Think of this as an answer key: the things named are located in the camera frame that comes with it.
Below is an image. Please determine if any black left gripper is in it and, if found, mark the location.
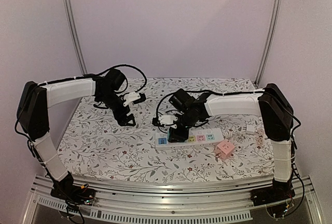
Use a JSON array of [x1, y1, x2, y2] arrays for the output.
[[98, 91, 136, 127]]

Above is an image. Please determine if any teal cube charger plug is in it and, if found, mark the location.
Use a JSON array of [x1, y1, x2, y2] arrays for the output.
[[168, 128, 189, 143]]

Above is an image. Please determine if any white USB charger block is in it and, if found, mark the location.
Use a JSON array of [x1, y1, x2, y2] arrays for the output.
[[245, 127, 255, 134]]

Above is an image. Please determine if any pink charging cable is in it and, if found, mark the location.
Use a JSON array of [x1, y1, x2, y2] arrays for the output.
[[253, 128, 264, 147]]

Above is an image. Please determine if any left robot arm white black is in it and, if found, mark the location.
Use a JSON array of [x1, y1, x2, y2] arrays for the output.
[[15, 65, 145, 205]]

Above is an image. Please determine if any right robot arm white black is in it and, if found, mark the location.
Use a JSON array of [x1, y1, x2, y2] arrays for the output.
[[168, 83, 296, 206]]

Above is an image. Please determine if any white colourful power strip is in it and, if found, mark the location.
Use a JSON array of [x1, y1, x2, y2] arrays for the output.
[[155, 128, 224, 150]]

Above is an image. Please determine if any floral patterned table mat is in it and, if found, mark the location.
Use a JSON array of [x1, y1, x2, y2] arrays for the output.
[[50, 77, 290, 183]]

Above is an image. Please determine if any pink cube socket adapter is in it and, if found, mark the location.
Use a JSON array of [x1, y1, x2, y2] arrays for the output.
[[214, 139, 235, 161]]

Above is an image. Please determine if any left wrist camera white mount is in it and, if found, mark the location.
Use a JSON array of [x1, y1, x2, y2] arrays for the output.
[[123, 92, 146, 106]]

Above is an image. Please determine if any aluminium front rail base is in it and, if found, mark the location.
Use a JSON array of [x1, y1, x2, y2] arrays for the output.
[[22, 173, 325, 224]]

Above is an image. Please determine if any left aluminium frame post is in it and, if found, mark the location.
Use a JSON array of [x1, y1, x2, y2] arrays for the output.
[[63, 0, 88, 74]]

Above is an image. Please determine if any aluminium frame post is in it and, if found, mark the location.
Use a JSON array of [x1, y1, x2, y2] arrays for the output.
[[254, 0, 282, 86], [63, 0, 88, 74]]

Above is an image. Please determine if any right aluminium frame post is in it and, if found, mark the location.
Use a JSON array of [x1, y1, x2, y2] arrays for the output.
[[254, 0, 282, 86]]

